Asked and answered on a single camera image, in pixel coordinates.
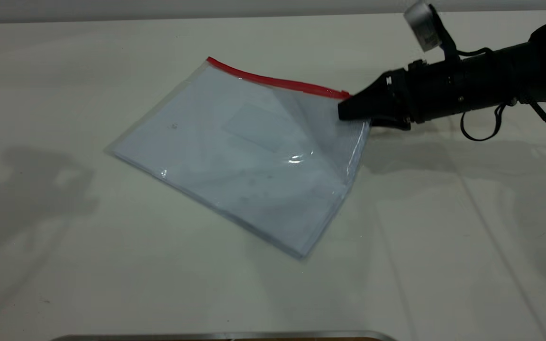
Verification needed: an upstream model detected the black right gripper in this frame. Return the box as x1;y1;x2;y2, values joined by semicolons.
338;53;467;131

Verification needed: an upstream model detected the clear plastic zipper bag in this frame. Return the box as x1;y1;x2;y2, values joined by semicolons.
104;56;373;260

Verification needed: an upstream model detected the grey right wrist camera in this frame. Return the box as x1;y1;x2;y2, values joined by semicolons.
403;1;458;60

